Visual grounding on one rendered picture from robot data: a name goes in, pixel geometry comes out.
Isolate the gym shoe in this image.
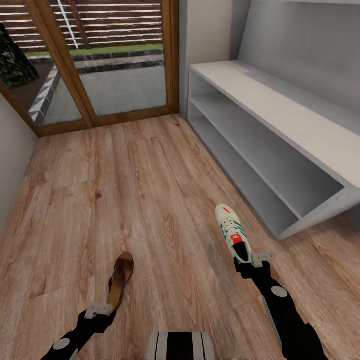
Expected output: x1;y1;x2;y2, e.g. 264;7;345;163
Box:
215;204;253;264

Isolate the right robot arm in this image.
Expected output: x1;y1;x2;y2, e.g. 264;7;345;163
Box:
233;252;329;360

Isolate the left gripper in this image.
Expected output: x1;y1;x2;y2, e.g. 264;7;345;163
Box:
77;309;117;341

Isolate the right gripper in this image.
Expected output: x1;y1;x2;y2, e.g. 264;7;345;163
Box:
233;258;272;284

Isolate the sandal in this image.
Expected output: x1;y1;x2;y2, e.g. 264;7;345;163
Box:
106;252;134;310

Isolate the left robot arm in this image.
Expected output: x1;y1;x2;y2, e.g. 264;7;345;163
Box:
41;302;117;360

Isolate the robot trunk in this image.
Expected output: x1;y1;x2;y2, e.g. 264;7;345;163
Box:
144;331;216;360

